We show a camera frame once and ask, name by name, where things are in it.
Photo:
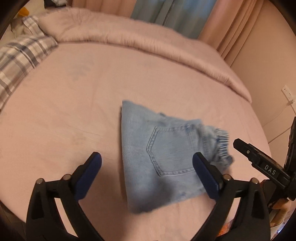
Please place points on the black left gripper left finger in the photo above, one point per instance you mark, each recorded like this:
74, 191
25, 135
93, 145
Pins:
43, 220

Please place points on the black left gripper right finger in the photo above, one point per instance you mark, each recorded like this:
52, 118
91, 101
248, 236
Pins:
237, 200

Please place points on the pink folded comforter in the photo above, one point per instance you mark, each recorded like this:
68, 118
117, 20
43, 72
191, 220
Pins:
81, 25

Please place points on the light blue denim pants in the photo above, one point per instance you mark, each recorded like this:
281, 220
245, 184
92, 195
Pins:
157, 152

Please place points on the pink bed sheet mattress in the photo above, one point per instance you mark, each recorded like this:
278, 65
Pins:
69, 107

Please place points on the pink curtain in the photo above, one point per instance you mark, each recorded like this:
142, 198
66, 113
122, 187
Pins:
226, 30

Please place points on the right hand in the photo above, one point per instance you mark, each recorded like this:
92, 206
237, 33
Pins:
278, 211

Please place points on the white wall power strip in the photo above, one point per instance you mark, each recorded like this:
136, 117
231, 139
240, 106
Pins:
288, 94

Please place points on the blue sheer curtain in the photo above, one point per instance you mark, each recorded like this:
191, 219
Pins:
186, 17

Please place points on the plaid pillow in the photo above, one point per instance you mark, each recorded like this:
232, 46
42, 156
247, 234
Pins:
23, 54

